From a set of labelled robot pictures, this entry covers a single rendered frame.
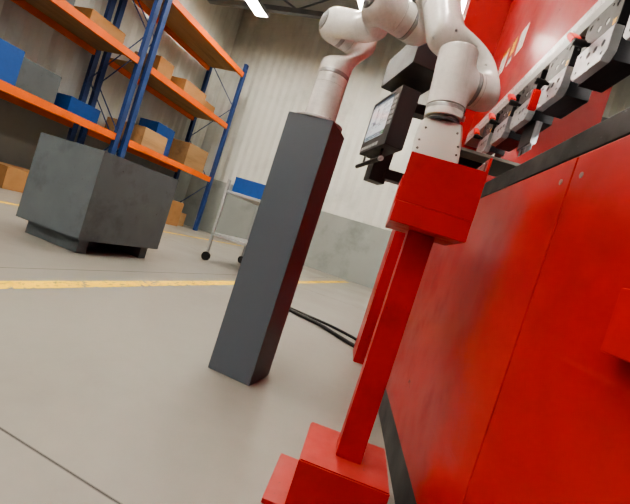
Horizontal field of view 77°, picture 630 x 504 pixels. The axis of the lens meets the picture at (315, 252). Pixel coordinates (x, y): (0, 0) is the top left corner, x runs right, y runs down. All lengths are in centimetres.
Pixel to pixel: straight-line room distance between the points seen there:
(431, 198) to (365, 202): 801
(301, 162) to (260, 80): 916
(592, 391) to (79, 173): 302
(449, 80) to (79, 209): 261
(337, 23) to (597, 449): 145
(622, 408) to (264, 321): 116
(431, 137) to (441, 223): 19
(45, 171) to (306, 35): 820
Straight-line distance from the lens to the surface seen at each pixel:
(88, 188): 309
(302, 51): 1051
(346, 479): 96
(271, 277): 145
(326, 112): 156
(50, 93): 707
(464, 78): 96
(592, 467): 54
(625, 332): 50
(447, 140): 92
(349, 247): 879
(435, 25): 108
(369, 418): 98
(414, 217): 85
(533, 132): 152
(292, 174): 148
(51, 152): 340
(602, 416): 54
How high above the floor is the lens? 57
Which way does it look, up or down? 1 degrees down
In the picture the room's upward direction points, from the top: 18 degrees clockwise
